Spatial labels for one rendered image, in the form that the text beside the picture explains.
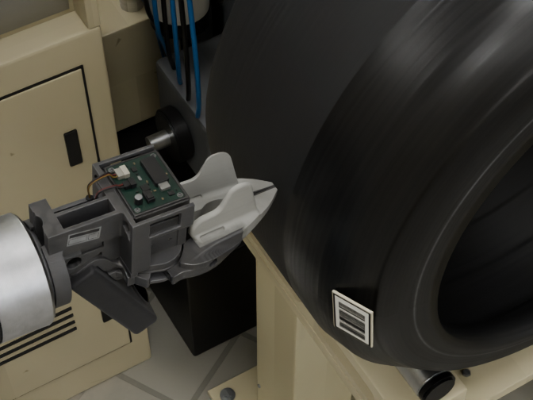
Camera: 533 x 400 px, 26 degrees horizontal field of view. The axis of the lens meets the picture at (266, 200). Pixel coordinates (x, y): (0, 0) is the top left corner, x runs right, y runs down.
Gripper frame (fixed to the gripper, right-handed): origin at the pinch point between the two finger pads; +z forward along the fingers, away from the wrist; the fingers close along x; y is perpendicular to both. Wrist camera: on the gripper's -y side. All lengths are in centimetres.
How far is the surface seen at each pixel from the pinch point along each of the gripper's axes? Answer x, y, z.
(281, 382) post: 31, -97, 34
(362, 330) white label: -11.2, -7.9, 4.6
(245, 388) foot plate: 44, -119, 36
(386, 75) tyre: -4.0, 14.8, 7.0
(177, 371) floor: 54, -121, 27
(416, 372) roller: -7.2, -29.7, 18.5
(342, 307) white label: -9.3, -6.1, 3.4
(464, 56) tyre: -7.5, 18.2, 10.7
